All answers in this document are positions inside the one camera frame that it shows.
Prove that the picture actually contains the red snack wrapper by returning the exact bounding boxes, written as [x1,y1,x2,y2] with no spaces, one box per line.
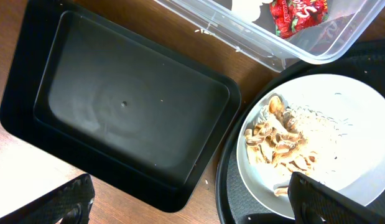
[269,0,328,39]

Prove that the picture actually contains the clear plastic bin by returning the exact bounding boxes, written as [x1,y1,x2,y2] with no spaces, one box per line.
[159,0,385,72]

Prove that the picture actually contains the white scrap in bin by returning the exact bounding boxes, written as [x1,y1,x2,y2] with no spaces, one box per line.
[231,0,273,22]

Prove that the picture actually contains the round black tray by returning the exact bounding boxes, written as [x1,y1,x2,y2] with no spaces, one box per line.
[215,39,385,223]

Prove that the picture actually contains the peanut shells food scraps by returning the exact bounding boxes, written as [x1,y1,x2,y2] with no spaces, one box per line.
[244,95,351,197]

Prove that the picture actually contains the black rectangular tray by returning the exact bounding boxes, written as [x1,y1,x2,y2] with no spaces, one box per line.
[0,1,241,213]

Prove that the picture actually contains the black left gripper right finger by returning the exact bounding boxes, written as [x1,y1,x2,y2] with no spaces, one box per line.
[288,172,385,224]

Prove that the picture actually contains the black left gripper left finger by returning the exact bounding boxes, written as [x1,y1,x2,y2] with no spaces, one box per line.
[0,174,95,224]

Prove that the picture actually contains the grey plate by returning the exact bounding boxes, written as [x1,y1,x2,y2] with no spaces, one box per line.
[236,74,385,218]

